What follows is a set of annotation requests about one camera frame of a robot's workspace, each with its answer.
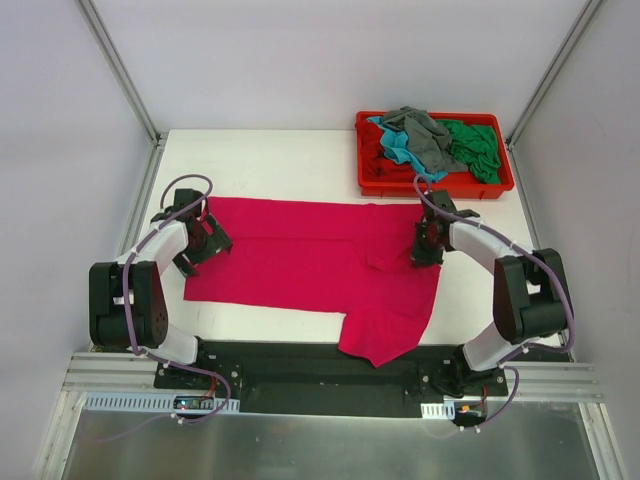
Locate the white cable duct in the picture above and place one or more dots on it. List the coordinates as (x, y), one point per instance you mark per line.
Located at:
(159, 403)
(444, 410)

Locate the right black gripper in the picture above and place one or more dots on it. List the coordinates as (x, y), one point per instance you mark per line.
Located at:
(423, 251)

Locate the aluminium frame post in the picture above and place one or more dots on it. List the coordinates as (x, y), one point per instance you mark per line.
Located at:
(109, 50)
(576, 32)

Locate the magenta t shirt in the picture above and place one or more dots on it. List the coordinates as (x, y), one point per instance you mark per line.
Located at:
(352, 259)

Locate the right white cable duct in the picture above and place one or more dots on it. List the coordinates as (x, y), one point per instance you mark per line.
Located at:
(444, 410)

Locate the teal t shirt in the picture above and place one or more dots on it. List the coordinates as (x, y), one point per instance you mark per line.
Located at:
(395, 148)

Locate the green t shirt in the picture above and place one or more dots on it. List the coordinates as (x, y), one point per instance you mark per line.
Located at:
(475, 146)

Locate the left white cable duct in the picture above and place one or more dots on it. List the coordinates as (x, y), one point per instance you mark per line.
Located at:
(159, 403)

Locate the left aluminium frame post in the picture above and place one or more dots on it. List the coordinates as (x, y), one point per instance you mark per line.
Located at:
(109, 50)

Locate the red t shirt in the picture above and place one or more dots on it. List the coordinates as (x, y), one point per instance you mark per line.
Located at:
(375, 166)

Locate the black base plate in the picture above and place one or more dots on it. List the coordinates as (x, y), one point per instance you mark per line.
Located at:
(318, 379)

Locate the right aluminium frame post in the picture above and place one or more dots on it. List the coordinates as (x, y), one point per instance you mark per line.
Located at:
(576, 32)

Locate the grey t shirt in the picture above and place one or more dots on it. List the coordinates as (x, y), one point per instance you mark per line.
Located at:
(427, 139)

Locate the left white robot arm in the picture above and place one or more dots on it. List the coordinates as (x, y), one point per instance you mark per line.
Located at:
(127, 307)

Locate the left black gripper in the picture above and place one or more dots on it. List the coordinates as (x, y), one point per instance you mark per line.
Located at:
(211, 245)

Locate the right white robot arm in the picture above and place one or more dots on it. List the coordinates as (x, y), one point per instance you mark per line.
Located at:
(530, 299)

